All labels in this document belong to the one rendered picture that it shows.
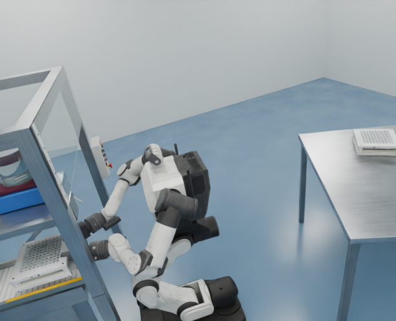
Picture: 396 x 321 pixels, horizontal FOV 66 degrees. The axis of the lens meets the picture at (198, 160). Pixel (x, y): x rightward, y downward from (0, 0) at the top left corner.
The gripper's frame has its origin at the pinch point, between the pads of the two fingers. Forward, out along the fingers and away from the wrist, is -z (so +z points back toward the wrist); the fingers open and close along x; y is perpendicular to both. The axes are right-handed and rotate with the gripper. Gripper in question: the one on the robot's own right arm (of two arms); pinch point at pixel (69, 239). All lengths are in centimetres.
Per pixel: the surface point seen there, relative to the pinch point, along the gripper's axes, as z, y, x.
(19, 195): -12.0, -6.8, -37.7
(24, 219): -15.3, -14.2, -31.2
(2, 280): -31.5, 18.8, 13.6
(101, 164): 51, 52, 0
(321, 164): 138, -68, 7
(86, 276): -6.3, -26.2, 2.1
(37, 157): -5, -27, -58
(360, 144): 161, -83, -1
